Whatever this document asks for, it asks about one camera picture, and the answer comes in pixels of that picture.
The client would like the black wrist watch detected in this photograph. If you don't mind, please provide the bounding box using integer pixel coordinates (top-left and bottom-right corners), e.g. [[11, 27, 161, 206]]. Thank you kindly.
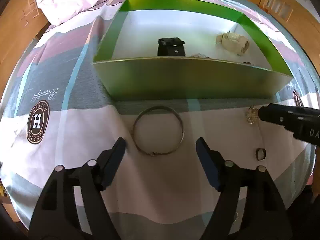
[[157, 37, 185, 56]]

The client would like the wooden cabinet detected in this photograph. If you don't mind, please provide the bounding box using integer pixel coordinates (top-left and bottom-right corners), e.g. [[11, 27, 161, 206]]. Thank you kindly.
[[247, 0, 319, 68]]

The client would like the patterned bed sheet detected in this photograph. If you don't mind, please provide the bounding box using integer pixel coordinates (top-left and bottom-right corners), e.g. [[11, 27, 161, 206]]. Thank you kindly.
[[1, 0, 315, 239]]

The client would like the small dark ring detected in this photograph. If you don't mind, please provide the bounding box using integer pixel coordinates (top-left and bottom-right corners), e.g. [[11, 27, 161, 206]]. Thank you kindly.
[[255, 147, 267, 162]]

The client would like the metal bangle bracelet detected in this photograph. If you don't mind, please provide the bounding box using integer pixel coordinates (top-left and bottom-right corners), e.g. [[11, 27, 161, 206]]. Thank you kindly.
[[131, 105, 186, 158]]

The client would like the green cardboard box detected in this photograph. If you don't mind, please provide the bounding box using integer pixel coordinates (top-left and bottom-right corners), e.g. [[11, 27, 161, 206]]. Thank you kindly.
[[92, 0, 293, 101]]

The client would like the white wrist watch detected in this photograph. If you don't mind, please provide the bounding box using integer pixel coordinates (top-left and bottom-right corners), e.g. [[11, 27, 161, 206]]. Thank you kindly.
[[216, 31, 250, 56]]

